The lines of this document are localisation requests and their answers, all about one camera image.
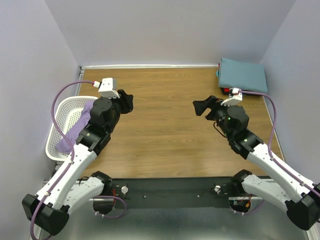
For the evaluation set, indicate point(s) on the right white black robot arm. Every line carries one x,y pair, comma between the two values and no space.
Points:
296,195

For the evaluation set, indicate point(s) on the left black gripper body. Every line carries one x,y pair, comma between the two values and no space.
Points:
119,104

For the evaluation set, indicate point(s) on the folded teal t shirt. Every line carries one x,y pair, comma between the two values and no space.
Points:
243,75

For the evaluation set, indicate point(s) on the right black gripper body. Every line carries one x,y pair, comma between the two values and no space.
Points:
215,104

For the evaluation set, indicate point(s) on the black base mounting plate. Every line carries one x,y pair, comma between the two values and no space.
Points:
183,192

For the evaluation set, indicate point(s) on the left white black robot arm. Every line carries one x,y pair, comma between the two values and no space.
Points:
51,207

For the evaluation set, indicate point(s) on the purple t shirt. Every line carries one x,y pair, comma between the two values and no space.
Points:
63,146

